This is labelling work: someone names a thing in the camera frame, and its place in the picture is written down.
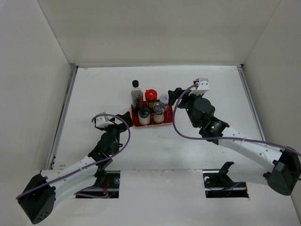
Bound small jar white lid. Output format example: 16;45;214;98
159;94;170;112

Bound red lacquer tray gold emblem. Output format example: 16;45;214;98
131;100;174;127

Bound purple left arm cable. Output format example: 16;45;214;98
16;114;132;200

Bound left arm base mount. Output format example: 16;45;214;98
75;170;120;198

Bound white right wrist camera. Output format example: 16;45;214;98
189;78;209;96

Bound soy sauce bottle red label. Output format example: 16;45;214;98
131;80;143;112

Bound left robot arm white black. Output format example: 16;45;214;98
16;112;133;225

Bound white shaker black knob lid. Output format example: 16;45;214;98
138;106;151;126

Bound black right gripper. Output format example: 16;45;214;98
168;88;204;128

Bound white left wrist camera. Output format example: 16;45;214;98
92;112;113;128

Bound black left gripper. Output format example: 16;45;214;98
101;112;132;142

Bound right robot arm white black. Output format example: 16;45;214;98
168;86;301;196

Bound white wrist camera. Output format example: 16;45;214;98
92;112;113;128
189;78;209;96

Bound salt grinder black clear top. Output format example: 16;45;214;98
153;102;165;123

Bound red lid sauce jar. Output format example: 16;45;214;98
145;89;158;109

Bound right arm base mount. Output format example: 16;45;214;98
202;161;249;198

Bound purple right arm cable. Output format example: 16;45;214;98
172;84;301;157

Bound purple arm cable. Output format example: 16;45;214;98
172;84;301;157
16;114;132;200

